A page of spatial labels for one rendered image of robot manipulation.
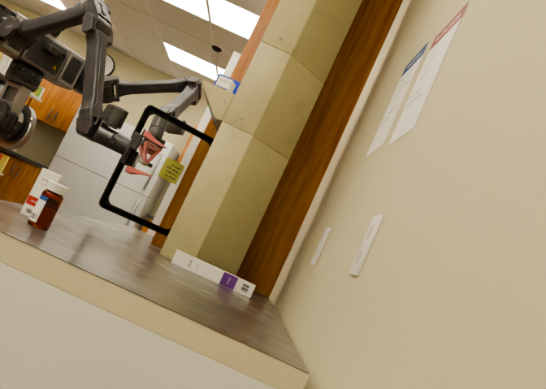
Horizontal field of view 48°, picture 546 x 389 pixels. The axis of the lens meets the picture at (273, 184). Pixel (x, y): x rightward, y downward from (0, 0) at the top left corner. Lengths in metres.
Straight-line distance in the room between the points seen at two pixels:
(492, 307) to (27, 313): 0.67
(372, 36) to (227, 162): 0.88
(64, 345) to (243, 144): 1.17
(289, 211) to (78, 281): 1.48
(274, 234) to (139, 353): 1.45
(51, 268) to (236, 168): 1.11
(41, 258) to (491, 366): 0.68
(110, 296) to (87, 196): 6.15
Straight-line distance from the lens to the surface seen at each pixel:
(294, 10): 2.12
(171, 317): 0.93
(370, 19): 2.55
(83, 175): 7.11
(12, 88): 2.75
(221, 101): 2.02
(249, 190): 2.03
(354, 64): 2.48
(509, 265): 0.52
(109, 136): 1.92
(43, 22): 2.34
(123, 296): 0.94
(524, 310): 0.47
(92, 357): 0.96
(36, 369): 0.98
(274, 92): 2.03
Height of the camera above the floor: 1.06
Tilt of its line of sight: 7 degrees up
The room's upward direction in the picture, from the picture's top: 25 degrees clockwise
